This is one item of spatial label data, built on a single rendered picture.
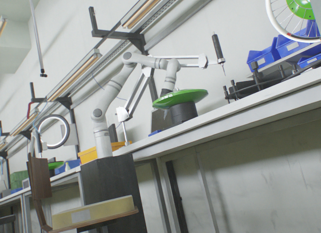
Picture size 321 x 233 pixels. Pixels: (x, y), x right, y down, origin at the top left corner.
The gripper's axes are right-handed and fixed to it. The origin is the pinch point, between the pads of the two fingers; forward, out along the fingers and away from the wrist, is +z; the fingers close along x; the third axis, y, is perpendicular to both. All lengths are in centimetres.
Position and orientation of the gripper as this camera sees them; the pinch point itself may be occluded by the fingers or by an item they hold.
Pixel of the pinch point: (164, 119)
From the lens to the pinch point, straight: 206.2
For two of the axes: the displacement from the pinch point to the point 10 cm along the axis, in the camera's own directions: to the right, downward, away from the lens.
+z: -2.6, 9.5, -1.9
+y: -9.6, -2.4, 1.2
